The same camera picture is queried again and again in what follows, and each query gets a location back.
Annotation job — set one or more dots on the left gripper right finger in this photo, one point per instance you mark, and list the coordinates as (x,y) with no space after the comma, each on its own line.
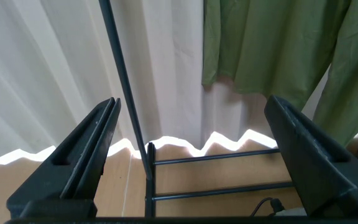
(315,168)

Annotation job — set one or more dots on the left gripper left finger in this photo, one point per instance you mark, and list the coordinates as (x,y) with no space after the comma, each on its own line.
(70,174)

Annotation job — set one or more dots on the green shirt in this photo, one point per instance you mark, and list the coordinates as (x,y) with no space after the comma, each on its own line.
(275,46)

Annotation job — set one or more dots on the black clothes rack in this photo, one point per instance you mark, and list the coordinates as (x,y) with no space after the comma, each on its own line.
(121,68)

